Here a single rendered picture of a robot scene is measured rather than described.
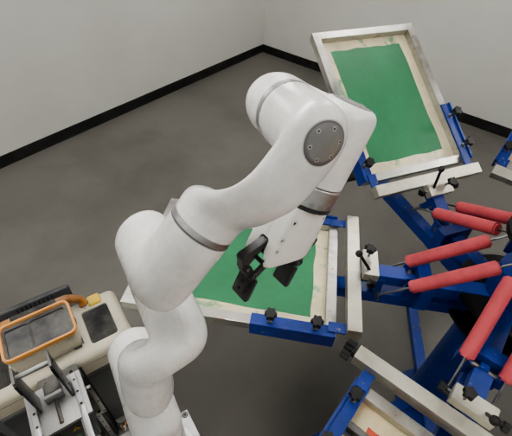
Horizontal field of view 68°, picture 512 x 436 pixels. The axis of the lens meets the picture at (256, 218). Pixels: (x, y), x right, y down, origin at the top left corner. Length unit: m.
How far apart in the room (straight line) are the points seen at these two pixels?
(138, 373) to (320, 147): 0.40
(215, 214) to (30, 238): 3.00
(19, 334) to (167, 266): 1.13
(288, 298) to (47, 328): 0.86
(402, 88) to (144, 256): 1.84
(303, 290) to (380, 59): 1.26
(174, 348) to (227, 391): 1.82
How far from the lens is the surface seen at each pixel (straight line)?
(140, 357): 0.58
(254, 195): 0.38
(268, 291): 1.52
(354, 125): 0.45
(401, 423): 1.36
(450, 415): 1.37
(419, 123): 2.12
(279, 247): 0.50
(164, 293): 0.48
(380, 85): 2.11
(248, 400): 2.35
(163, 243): 0.46
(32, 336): 1.52
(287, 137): 0.37
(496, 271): 1.51
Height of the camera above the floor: 2.21
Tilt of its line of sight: 44 degrees down
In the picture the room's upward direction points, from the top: 3 degrees clockwise
